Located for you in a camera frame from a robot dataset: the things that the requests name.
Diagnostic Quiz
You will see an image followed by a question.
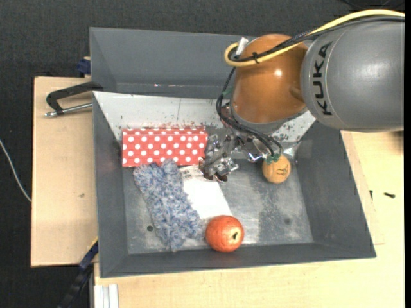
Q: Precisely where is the grey metal bin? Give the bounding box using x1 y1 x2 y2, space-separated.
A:
89 26 377 278

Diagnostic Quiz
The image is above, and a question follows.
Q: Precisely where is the blue and white fuzzy cloth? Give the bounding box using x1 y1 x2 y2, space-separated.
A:
132 158 206 252

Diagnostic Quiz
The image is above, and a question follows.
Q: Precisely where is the red-orange toy orange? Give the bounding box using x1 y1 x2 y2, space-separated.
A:
204 214 245 253

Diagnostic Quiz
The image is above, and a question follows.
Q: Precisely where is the red white-dotted box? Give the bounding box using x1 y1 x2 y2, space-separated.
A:
121 126 209 168

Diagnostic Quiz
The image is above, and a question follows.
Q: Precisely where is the white flat box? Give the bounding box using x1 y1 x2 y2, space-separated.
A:
178 166 234 220

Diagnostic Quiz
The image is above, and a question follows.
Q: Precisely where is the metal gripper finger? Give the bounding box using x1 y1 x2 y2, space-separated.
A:
213 159 240 184
198 159 215 180

